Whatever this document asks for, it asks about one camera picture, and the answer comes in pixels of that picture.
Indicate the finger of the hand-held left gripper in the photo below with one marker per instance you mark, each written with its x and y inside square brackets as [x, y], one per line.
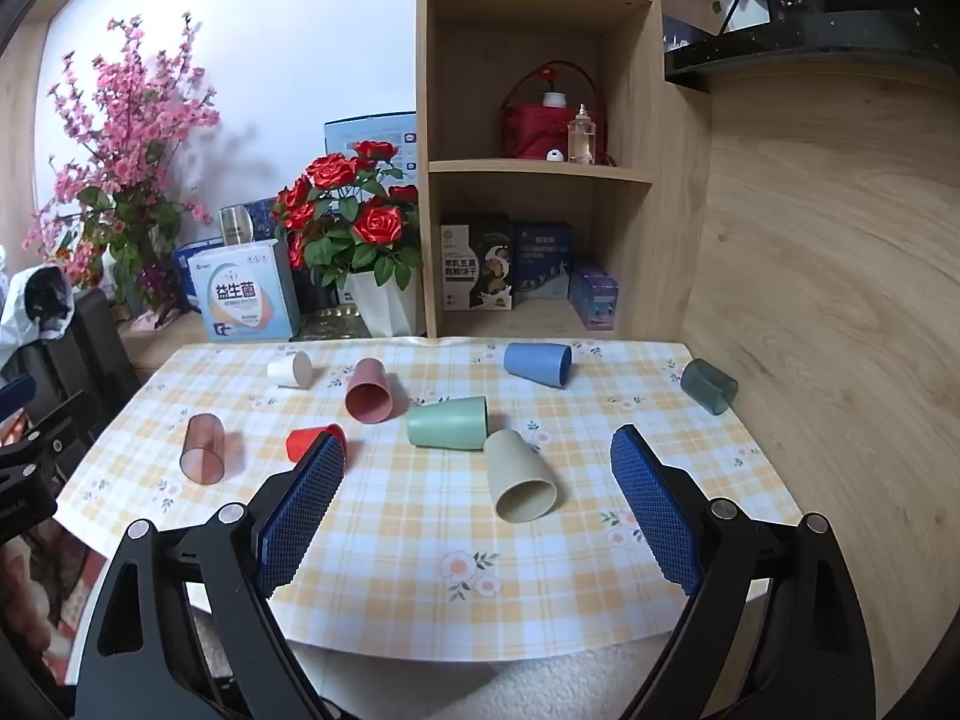
[16, 394]
[64, 427]

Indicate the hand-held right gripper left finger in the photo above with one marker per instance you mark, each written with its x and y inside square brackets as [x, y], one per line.
[300, 517]

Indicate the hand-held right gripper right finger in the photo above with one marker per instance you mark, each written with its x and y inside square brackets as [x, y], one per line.
[656, 517]

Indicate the beige cup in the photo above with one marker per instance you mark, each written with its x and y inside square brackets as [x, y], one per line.
[517, 472]

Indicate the red cup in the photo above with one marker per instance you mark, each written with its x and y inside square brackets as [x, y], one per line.
[302, 442]

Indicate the brown translucent cup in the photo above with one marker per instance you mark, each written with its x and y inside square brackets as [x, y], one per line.
[202, 446]

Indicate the dark teal translucent cup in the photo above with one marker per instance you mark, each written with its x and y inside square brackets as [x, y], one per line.
[709, 385]

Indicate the pink cup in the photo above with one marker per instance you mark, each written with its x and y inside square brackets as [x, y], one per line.
[369, 386]

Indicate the small white cup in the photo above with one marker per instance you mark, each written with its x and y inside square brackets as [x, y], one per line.
[285, 370]

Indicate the green cup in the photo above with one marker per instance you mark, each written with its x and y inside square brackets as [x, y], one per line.
[446, 424]

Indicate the blue cup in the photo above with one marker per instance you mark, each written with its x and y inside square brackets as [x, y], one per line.
[534, 364]

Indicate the red patterned rug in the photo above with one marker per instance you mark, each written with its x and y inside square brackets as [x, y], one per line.
[45, 577]

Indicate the white and black cloth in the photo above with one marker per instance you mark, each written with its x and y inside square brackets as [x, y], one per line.
[19, 307]

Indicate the black chair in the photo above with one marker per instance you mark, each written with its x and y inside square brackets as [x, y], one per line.
[101, 337]

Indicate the yellow checked tablecloth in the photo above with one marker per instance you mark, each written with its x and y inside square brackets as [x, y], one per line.
[420, 532]

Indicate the silver blister packs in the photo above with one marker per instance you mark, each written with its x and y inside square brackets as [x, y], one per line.
[330, 324]

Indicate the white and blue carton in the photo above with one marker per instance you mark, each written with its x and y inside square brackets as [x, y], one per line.
[240, 300]

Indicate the white faceted vase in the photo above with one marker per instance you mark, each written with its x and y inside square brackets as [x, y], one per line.
[384, 307]

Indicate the purple box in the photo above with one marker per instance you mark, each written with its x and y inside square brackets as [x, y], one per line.
[592, 296]

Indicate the metal tumbler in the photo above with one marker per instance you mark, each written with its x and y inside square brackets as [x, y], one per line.
[236, 229]

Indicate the wooden shelf unit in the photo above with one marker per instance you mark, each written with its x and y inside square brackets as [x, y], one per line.
[645, 240]

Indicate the dark blue patterned box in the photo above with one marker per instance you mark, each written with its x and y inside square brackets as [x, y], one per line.
[262, 217]

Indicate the pink blossom branches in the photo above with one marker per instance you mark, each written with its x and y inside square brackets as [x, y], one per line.
[142, 120]

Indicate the red rose bouquet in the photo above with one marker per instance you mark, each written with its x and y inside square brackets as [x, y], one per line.
[375, 225]

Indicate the black snack box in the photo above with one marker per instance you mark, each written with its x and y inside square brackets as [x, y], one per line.
[476, 262]

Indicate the clear glass bottle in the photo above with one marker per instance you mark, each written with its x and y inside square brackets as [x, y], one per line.
[581, 139]

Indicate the blue and white flat box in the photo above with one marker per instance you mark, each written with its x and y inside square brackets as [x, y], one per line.
[360, 131]

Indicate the red basket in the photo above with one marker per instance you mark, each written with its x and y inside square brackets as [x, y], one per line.
[532, 133]

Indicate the small white vase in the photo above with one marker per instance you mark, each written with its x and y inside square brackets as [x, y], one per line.
[554, 99]

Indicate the white plant pot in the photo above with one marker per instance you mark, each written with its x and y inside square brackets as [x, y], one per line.
[750, 11]

